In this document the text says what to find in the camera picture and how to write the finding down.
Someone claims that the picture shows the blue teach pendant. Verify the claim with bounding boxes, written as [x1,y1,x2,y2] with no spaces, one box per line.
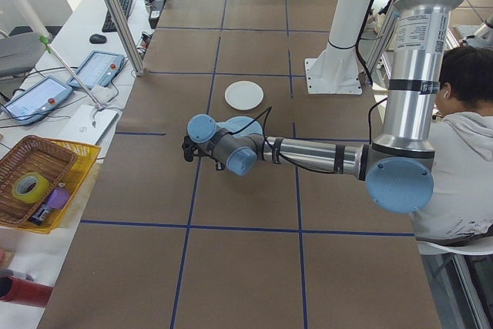
[67,50,128,90]
[0,76,74,126]

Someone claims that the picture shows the black power box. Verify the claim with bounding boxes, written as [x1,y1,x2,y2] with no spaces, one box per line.
[148,0,166,30]

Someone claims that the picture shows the grey office chair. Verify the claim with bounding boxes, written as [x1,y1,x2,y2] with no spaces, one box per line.
[0,32,47,79]

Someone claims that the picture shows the white crumpled cloth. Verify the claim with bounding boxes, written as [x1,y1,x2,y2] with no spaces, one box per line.
[90,84,119,105]

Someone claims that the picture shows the brown wicker basket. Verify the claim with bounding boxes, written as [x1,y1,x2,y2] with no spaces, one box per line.
[0,135,79,227]

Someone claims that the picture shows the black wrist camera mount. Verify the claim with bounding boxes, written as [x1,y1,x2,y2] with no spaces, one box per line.
[182,135,200,163]

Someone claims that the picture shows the yellow plastic basket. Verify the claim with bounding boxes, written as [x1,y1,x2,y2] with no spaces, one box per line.
[0,136,102,235]

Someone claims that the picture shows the aluminium profile post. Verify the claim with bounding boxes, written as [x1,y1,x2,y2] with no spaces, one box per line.
[85,0,146,77]

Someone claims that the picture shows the light blue plate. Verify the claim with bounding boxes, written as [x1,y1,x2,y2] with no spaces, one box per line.
[216,116,263,141]
[217,116,263,140]

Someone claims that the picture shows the long thin metal rod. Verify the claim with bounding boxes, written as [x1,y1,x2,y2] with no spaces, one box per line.
[38,35,107,110]

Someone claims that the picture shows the black keyboard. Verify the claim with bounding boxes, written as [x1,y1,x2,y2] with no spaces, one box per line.
[101,0,135,33]

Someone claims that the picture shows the black pedestal cable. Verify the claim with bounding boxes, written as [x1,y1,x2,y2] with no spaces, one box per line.
[354,34,374,86]

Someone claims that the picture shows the yellow tape roll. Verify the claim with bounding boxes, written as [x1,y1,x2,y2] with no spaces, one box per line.
[11,171,52,205]

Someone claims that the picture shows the red cylinder bottle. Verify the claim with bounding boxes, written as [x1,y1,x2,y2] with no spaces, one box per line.
[0,275,54,309]

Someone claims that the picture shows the small black device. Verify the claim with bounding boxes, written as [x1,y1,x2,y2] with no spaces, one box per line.
[27,205,53,226]

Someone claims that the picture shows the white pedestal column with plate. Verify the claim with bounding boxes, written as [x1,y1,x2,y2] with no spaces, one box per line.
[304,0,386,96]

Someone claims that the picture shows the purple box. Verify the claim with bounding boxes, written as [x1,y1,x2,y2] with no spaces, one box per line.
[45,187,72,211]

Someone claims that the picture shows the white closed laptop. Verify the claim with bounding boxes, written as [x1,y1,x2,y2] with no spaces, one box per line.
[57,104,120,149]

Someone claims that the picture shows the person in grey hoodie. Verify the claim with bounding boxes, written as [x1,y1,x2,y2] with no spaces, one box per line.
[407,46,493,247]

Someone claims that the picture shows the white plate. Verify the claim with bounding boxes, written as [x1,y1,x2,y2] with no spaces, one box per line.
[224,80,266,112]

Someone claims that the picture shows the black elbow cable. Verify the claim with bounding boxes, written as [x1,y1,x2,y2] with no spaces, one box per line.
[367,96,389,141]

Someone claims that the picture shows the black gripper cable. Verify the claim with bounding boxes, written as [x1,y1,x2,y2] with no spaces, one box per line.
[229,105,342,174]

